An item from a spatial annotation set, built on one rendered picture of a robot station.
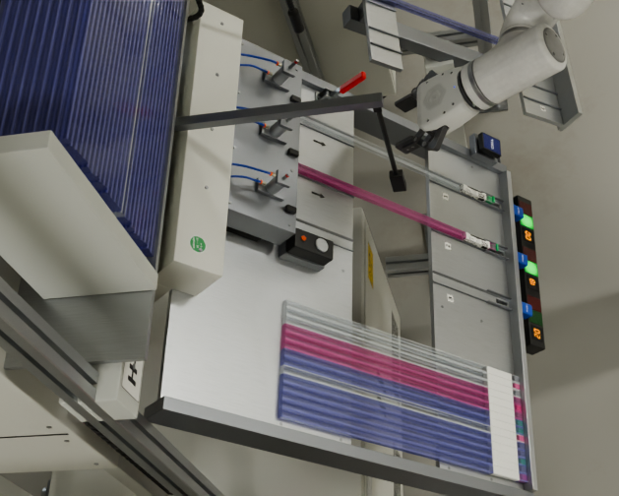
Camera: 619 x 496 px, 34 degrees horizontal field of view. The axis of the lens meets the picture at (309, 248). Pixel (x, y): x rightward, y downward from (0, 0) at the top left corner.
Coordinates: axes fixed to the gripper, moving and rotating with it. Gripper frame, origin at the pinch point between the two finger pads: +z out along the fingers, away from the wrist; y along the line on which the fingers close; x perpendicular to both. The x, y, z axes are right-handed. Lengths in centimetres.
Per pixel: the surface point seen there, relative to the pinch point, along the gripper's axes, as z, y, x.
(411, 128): 6.4, -8.2, 10.0
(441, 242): 6.2, 14.1, 17.5
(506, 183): 1.6, -4.8, 33.5
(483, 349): 4.5, 33.3, 26.5
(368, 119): 10.4, -7.9, 1.9
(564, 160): 28, -59, 104
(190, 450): 64, 44, 7
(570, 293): 30, -16, 102
